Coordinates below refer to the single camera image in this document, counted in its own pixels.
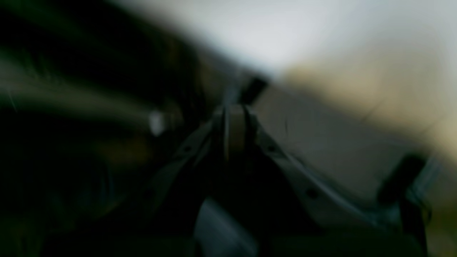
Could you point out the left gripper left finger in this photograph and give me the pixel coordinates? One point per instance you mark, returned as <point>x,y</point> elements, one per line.
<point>159,219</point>

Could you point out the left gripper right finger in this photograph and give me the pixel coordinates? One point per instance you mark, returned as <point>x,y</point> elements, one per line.
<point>301,215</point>

